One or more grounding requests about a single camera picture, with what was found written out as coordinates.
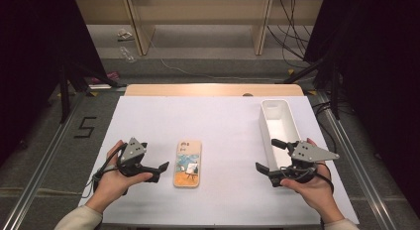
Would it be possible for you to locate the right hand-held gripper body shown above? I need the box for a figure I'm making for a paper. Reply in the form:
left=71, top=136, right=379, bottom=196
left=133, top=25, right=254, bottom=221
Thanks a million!
left=270, top=140, right=341, bottom=188

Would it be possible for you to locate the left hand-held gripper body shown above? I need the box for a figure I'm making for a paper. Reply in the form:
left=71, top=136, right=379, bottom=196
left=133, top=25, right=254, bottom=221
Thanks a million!
left=116, top=137, right=152, bottom=178

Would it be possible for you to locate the white plastic storage box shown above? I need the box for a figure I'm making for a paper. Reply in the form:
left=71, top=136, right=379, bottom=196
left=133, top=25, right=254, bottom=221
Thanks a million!
left=258, top=99, right=303, bottom=173

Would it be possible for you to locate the phone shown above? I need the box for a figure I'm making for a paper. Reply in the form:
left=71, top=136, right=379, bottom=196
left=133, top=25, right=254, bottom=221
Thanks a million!
left=172, top=139, right=203, bottom=189

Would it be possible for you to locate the person's left hand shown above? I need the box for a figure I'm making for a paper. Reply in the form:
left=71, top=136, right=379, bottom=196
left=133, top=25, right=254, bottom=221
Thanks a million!
left=86, top=140, right=155, bottom=214

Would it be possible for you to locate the person's right hand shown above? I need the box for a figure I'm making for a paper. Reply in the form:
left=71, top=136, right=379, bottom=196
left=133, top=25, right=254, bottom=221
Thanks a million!
left=280, top=137, right=346, bottom=224

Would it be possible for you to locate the white table mat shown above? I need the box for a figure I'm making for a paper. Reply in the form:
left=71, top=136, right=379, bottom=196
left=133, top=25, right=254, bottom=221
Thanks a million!
left=77, top=95, right=361, bottom=226

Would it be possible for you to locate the black metal stand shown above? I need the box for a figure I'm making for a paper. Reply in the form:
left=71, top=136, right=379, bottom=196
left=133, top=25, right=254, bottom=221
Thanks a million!
left=58, top=61, right=127, bottom=124
left=282, top=57, right=342, bottom=121

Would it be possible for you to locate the pink item on floor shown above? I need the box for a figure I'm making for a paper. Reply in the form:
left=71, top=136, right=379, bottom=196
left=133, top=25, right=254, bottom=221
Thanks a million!
left=91, top=70, right=120, bottom=85

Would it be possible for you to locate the dark curtain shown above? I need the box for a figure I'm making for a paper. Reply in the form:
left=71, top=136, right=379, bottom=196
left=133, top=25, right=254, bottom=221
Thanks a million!
left=302, top=0, right=420, bottom=218
left=0, top=0, right=107, bottom=167

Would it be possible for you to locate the crumpled white paper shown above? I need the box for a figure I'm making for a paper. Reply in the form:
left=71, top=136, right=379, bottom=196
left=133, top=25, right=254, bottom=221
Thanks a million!
left=116, top=28, right=135, bottom=43

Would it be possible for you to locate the beige wooden shelf unit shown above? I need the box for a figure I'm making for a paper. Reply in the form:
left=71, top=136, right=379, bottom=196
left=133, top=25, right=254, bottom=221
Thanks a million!
left=74, top=0, right=324, bottom=57

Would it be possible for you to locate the left hand-held gripper cable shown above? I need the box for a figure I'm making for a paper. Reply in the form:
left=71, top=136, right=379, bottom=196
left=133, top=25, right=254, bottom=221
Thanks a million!
left=80, top=143, right=129, bottom=200

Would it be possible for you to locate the hand-held gripper cable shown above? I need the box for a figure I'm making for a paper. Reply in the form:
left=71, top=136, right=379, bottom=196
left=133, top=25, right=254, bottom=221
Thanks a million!
left=80, top=143, right=129, bottom=200
left=279, top=162, right=335, bottom=195

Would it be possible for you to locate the right hand-held gripper cable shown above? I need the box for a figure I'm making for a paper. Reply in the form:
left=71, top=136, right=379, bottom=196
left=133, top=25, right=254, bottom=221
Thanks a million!
left=279, top=162, right=335, bottom=195

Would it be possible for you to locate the aluminium floor rail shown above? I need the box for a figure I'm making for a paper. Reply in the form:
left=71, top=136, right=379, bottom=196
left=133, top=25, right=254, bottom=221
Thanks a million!
left=1, top=90, right=86, bottom=230
left=315, top=90, right=398, bottom=230

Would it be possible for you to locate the bundle of black hanging cables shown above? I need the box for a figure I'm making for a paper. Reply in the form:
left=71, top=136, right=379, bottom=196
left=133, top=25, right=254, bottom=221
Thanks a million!
left=266, top=0, right=315, bottom=69

